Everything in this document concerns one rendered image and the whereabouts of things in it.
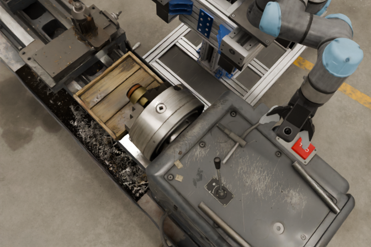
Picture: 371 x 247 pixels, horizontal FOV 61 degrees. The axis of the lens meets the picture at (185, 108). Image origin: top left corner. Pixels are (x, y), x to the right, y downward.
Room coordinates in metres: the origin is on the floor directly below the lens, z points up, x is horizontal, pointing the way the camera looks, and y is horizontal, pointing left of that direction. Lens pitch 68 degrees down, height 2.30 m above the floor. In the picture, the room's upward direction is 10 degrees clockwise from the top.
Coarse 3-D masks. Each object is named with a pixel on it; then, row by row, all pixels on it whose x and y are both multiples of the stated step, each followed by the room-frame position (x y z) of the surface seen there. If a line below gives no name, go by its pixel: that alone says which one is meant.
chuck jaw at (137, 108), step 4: (136, 104) 0.46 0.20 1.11; (140, 104) 0.47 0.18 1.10; (132, 108) 0.45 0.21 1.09; (136, 108) 0.45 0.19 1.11; (140, 108) 0.45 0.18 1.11; (144, 108) 0.45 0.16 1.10; (132, 112) 0.42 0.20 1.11; (136, 112) 0.43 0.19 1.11; (140, 112) 0.43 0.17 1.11; (132, 116) 0.41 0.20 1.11; (136, 116) 0.41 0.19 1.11; (132, 120) 0.39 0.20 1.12; (128, 124) 0.37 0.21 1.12; (128, 128) 0.36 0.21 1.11; (132, 140) 0.32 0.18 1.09
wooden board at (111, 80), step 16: (128, 64) 0.76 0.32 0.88; (96, 80) 0.63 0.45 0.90; (112, 80) 0.65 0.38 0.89; (128, 80) 0.67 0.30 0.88; (144, 80) 0.68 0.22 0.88; (160, 80) 0.69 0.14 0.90; (80, 96) 0.54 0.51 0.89; (96, 96) 0.55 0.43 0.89; (112, 96) 0.57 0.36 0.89; (112, 112) 0.49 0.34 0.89; (128, 112) 0.50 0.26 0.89; (112, 128) 0.41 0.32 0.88
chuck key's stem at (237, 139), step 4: (220, 124) 0.38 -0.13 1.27; (220, 128) 0.36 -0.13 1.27; (224, 128) 0.36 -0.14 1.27; (228, 132) 0.35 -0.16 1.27; (232, 132) 0.35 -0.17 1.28; (232, 136) 0.34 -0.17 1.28; (236, 136) 0.34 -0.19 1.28; (236, 140) 0.33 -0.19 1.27; (240, 140) 0.33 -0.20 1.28; (240, 144) 0.32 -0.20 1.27; (244, 144) 0.32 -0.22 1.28
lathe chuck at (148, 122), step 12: (180, 84) 0.55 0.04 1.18; (156, 96) 0.46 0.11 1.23; (168, 96) 0.46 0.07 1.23; (180, 96) 0.48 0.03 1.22; (192, 96) 0.50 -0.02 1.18; (156, 108) 0.41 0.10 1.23; (168, 108) 0.42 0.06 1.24; (144, 120) 0.37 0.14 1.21; (156, 120) 0.37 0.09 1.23; (132, 132) 0.33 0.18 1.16; (144, 132) 0.33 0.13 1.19; (144, 144) 0.29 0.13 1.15
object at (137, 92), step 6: (138, 84) 0.55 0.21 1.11; (132, 90) 0.52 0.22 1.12; (138, 90) 0.52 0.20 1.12; (144, 90) 0.52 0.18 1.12; (132, 96) 0.49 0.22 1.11; (138, 96) 0.49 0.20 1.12; (144, 96) 0.50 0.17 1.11; (132, 102) 0.48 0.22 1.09; (144, 102) 0.48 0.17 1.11; (150, 102) 0.50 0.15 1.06
